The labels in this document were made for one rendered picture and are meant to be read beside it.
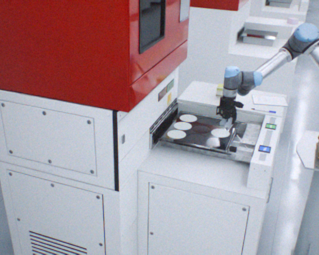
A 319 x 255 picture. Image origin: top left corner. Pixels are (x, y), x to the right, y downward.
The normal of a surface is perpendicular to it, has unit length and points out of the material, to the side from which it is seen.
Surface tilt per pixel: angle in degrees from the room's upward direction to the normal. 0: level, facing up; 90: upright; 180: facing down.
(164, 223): 90
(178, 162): 0
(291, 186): 0
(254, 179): 90
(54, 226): 90
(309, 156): 0
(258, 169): 90
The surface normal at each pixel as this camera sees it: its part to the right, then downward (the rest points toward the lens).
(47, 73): -0.35, 0.42
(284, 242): 0.03, -0.89
